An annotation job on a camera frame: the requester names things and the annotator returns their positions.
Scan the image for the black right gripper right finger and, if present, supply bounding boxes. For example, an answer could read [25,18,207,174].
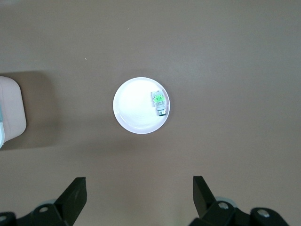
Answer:
[190,175,292,226]

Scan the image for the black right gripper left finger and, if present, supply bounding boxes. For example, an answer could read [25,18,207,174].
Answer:
[0,177,87,226]

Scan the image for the white lidded storage box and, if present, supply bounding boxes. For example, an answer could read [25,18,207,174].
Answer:
[0,75,27,150]

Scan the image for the round pink plate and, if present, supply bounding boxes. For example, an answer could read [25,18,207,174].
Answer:
[112,77,170,135]

